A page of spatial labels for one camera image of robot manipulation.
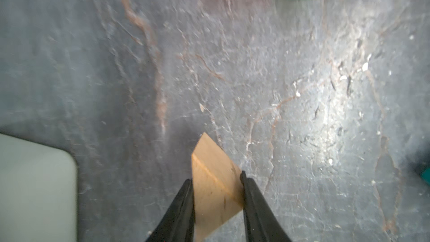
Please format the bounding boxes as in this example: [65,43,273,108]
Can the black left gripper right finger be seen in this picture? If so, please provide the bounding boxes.
[240,171,292,242]

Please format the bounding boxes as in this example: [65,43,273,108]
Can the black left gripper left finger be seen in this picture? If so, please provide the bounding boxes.
[146,179,195,242]

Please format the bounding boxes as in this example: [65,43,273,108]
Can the natural wooden triangle block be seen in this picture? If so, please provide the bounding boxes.
[191,133,244,242]

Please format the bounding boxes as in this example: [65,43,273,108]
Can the translucent white plastic toolbox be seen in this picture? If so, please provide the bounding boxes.
[1,134,77,242]

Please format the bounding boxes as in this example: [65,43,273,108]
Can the teal triangle block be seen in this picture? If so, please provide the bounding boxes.
[420,168,430,185]

